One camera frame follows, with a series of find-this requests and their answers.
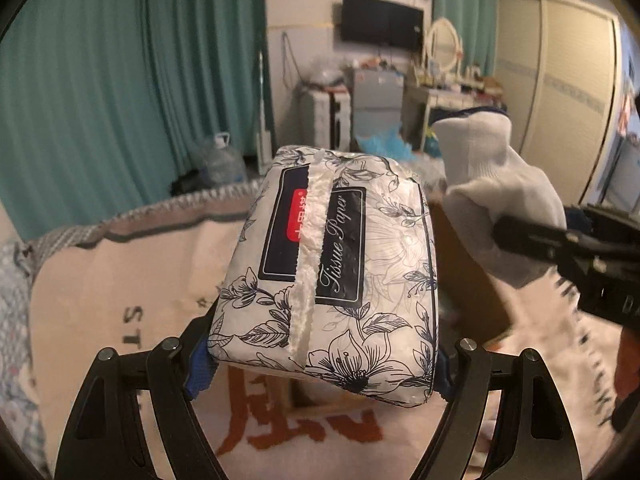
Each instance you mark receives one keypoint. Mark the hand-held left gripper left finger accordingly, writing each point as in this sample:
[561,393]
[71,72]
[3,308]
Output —
[199,371]

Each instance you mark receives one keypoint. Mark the floral tissue paper pack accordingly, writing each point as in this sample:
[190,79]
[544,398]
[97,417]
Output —
[350,280]

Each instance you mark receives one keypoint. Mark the brown cardboard box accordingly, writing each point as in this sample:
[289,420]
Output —
[470,290]

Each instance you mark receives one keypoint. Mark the white mop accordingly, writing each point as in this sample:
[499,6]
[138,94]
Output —
[263,125]

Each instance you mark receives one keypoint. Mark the blue plastic bag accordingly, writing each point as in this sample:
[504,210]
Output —
[385,142]

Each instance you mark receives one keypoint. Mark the oval vanity mirror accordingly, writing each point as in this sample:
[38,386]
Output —
[442,45]

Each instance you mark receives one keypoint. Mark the white cabinet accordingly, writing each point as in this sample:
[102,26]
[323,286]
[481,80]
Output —
[322,117]

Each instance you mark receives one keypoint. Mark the wide green curtain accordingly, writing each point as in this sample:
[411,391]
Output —
[125,85]

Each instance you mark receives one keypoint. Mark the cream sliding wardrobe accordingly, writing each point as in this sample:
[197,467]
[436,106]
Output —
[555,90]

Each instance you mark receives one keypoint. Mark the large clear water bottle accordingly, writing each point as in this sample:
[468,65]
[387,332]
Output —
[222,160]

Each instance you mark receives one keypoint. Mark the black wall television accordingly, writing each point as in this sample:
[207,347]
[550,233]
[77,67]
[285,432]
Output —
[382,22]

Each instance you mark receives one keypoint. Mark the clear plastic bag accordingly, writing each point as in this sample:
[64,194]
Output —
[325,70]

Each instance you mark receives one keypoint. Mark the grey mini fridge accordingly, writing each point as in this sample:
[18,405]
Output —
[377,102]

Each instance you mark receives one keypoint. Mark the white sock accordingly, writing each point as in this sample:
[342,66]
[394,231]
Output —
[492,180]

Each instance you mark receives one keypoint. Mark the floral quilt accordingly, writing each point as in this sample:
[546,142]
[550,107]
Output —
[17,340]

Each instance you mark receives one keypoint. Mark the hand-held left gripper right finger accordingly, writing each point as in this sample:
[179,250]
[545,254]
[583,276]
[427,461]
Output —
[443,376]

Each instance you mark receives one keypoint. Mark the cream dressing table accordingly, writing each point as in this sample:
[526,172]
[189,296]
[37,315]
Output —
[425,105]

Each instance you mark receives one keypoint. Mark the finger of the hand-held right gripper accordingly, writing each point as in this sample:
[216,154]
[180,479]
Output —
[535,240]

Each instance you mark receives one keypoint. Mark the beige printed blanket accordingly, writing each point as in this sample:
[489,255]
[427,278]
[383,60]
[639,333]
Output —
[150,285]

